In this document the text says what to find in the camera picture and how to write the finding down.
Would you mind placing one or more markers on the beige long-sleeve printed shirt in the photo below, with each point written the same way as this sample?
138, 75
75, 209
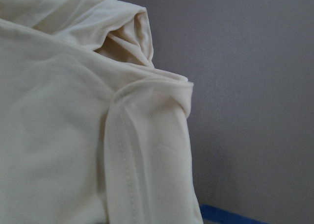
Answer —
90, 131

